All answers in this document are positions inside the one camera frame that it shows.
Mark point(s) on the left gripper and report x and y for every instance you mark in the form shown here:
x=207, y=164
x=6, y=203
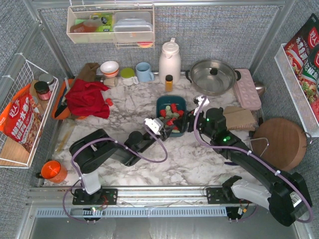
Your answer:
x=166, y=131

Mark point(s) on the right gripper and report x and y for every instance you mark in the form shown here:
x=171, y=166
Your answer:
x=189, y=119

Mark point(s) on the teal storage basket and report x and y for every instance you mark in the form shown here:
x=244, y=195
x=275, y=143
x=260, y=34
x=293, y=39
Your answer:
x=164, y=101

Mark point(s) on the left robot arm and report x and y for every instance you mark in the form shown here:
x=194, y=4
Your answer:
x=92, y=151

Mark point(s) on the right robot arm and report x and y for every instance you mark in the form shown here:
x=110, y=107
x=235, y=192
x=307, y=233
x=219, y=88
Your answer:
x=285, y=195

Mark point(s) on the brown cardboard sheet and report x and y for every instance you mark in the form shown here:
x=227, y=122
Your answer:
x=238, y=118

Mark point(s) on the pink egg tray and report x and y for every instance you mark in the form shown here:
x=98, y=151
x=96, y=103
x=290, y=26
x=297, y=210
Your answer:
x=245, y=91

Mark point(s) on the steel pot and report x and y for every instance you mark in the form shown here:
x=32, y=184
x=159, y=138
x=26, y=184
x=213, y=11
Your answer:
x=212, y=77

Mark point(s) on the orange juice bottle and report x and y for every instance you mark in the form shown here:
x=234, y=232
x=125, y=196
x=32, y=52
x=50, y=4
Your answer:
x=168, y=83

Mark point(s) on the green lidded cup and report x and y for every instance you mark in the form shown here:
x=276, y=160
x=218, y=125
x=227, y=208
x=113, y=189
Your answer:
x=128, y=77

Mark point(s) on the blue mug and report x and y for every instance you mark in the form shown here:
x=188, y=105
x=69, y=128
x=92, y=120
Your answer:
x=144, y=72

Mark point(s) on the round wooden board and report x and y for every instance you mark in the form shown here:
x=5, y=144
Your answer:
x=280, y=142

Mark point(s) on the white thermos jug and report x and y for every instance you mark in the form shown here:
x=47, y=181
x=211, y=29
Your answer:
x=170, y=61

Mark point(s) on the white orange bowl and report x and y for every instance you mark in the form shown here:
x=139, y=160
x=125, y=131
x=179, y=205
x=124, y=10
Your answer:
x=110, y=68

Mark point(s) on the red cloth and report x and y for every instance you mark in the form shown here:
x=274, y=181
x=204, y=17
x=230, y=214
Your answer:
x=86, y=99

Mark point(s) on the white mesh rack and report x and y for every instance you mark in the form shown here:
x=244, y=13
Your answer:
x=302, y=106

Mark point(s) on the olive brown cloth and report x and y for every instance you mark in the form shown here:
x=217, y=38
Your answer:
x=88, y=72

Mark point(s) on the orange tray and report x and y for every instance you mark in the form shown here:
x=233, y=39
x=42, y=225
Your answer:
x=66, y=114

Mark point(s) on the black knife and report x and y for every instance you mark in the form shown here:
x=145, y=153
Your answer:
x=59, y=110

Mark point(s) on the clear plastic food box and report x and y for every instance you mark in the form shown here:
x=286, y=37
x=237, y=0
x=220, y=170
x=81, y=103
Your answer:
x=133, y=26

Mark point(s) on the red seasoning packet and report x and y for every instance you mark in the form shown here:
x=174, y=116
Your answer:
x=302, y=52

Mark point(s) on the orange mug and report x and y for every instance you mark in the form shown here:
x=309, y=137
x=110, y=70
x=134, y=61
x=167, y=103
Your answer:
x=53, y=171

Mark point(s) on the green drink bottle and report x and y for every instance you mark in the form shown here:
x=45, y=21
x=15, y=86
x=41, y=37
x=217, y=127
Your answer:
x=106, y=20

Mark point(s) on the metal lid jar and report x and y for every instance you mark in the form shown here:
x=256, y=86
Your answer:
x=49, y=79

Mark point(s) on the dark lid jar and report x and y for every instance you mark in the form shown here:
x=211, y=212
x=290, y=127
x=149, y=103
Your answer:
x=43, y=91

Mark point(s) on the red snack bag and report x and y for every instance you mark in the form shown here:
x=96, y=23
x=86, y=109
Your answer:
x=19, y=121

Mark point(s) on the clear wall shelf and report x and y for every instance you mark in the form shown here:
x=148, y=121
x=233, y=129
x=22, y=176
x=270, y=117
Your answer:
x=81, y=29

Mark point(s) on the white wire basket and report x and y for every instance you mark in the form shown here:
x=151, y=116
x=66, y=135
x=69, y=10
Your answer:
x=12, y=154

